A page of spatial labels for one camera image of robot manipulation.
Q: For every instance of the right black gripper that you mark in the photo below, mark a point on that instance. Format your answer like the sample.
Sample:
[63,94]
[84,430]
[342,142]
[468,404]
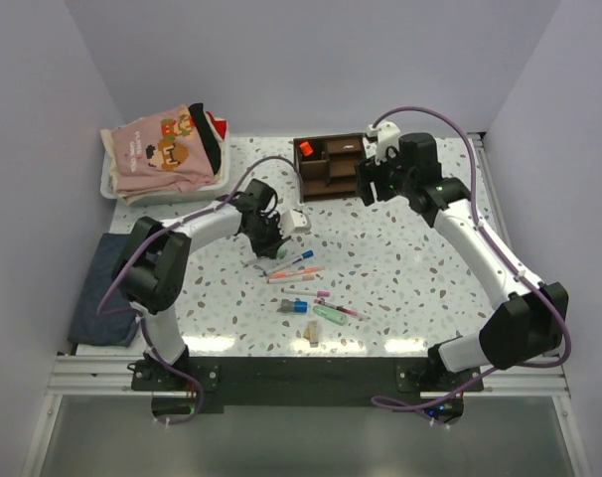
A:
[369,172]

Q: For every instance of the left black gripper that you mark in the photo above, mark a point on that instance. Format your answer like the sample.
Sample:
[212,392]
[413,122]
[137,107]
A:
[270,249]

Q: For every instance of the green capped pen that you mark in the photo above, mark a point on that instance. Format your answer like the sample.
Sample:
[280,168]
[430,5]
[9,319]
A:
[261,258]

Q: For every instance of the brown wooden desk organizer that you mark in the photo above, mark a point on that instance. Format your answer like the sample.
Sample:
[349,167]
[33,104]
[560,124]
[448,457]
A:
[331,172]

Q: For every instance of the blue capped pen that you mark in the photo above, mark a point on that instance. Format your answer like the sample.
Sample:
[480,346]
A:
[286,264]

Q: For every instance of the orange black highlighter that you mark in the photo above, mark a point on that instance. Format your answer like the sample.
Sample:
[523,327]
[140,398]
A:
[306,149]

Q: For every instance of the pink capped pen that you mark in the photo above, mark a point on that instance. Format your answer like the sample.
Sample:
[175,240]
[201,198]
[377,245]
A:
[306,292]

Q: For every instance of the red clear pen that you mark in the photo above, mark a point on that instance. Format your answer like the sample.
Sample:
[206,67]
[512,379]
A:
[342,309]

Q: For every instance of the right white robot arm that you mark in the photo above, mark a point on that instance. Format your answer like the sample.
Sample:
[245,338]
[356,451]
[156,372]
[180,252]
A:
[529,314]

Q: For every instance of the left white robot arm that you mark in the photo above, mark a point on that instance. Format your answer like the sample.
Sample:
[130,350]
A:
[150,273]

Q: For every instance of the blue grey sharpener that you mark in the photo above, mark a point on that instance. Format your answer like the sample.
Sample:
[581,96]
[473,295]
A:
[293,306]

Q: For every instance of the green transparent case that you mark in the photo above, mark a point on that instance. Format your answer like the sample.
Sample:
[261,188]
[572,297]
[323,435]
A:
[332,315]

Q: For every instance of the beige eraser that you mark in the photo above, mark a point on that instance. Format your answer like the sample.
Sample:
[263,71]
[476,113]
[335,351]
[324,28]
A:
[312,333]

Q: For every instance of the black red folded garment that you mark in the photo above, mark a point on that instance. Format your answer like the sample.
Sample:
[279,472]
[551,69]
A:
[212,131]

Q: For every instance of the pink pixel-print shirt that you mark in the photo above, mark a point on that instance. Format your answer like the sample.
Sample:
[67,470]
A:
[159,152]

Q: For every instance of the blue folded cloth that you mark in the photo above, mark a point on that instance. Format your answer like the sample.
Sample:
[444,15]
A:
[88,327]

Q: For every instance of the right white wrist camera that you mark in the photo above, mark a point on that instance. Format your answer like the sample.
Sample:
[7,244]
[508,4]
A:
[385,136]

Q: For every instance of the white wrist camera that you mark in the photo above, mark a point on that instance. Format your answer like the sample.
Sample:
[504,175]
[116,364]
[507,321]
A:
[385,136]
[294,222]

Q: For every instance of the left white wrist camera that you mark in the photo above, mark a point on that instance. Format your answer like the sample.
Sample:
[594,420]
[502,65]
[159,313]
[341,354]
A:
[294,222]

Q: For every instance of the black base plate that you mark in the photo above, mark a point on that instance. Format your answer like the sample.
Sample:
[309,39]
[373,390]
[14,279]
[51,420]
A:
[213,384]

